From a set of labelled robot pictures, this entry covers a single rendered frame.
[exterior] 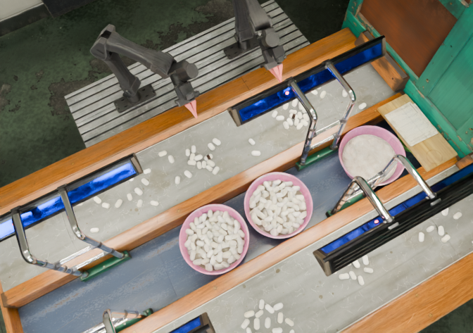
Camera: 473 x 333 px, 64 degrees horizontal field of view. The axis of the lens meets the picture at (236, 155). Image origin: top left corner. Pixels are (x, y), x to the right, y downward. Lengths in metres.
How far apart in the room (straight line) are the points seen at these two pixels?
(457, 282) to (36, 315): 1.55
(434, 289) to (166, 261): 0.99
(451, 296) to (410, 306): 0.15
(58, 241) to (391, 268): 1.28
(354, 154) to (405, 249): 0.42
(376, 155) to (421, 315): 0.62
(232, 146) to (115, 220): 0.56
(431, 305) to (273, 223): 0.61
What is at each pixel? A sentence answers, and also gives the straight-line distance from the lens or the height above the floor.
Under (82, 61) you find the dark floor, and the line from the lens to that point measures 3.07.
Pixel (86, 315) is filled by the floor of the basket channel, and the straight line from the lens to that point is 1.65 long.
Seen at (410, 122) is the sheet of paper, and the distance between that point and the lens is 1.74.
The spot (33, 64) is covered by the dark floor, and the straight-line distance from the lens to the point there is 3.23.
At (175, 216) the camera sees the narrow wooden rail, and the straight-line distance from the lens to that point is 1.51.
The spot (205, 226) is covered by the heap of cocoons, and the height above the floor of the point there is 0.72.
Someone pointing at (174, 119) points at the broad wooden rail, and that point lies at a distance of 1.68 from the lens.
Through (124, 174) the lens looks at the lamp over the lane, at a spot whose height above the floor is 1.07.
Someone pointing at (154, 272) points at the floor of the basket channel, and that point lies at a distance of 1.58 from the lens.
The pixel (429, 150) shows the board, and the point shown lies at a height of 0.78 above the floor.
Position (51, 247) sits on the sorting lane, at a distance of 1.68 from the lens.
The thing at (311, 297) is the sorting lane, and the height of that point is 0.74.
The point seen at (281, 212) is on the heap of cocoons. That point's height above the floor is 0.72.
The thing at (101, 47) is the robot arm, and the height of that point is 1.10.
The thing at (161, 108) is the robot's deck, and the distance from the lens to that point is 1.84.
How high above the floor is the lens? 2.19
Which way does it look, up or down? 66 degrees down
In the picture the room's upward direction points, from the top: 7 degrees counter-clockwise
